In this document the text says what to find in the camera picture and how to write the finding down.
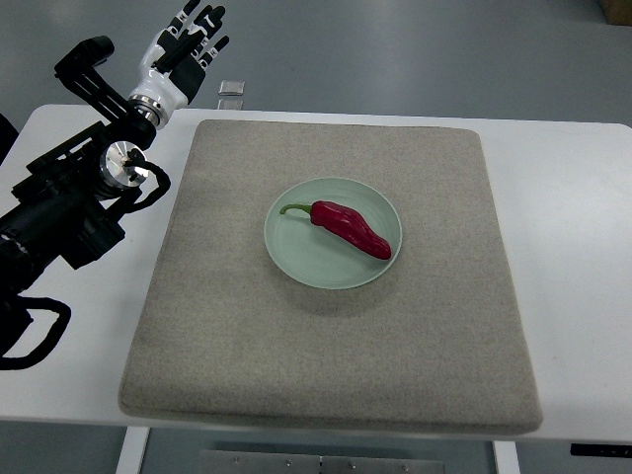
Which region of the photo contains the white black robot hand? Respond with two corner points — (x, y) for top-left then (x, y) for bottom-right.
(129, 1), (229, 129)

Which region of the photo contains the red pepper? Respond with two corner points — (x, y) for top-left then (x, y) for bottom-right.
(279, 200), (392, 261)

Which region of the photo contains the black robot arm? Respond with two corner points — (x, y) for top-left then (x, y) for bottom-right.
(1, 36), (156, 342)

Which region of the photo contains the metal floor plate lower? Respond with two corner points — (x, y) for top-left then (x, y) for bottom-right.
(217, 99), (244, 111)

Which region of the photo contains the light green plate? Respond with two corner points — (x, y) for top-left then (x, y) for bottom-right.
(264, 178), (403, 290)

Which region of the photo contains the white table leg left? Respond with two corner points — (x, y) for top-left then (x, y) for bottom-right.
(115, 427), (150, 474)

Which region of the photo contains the white table leg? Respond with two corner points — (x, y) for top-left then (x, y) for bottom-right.
(115, 427), (150, 474)
(493, 440), (520, 474)

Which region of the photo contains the beige fabric mat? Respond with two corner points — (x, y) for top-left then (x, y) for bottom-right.
(118, 119), (543, 435)

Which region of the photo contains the cardboard box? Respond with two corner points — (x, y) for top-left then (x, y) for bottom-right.
(598, 0), (632, 26)

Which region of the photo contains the white table leg right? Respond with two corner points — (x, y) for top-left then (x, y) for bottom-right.
(493, 440), (520, 474)

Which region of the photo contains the black table control panel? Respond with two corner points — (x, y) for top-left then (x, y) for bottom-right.
(570, 443), (632, 458)

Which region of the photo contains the black braided cable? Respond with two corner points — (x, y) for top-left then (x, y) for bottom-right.
(0, 150), (173, 371)

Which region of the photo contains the metal table base plate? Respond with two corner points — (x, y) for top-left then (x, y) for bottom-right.
(197, 450), (445, 474)

